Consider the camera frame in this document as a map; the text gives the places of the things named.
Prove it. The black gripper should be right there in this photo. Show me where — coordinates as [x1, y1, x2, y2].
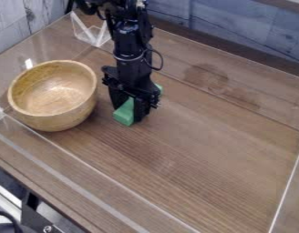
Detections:
[101, 58, 154, 123]

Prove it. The green rectangular block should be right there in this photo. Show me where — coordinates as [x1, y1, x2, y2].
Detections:
[110, 84, 162, 127]

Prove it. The wooden bowl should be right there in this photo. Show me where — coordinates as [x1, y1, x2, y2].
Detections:
[6, 60, 98, 132]

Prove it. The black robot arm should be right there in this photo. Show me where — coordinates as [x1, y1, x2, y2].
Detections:
[74, 0, 164, 127]

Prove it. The clear acrylic corner bracket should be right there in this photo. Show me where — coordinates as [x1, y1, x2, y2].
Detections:
[70, 12, 110, 47]

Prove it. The clear acrylic front wall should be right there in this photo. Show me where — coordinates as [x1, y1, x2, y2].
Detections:
[0, 114, 200, 233]

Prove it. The black metal table frame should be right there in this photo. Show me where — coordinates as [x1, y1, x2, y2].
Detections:
[19, 192, 65, 233]

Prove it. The black cable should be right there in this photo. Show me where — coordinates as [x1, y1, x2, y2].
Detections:
[0, 210, 23, 233]

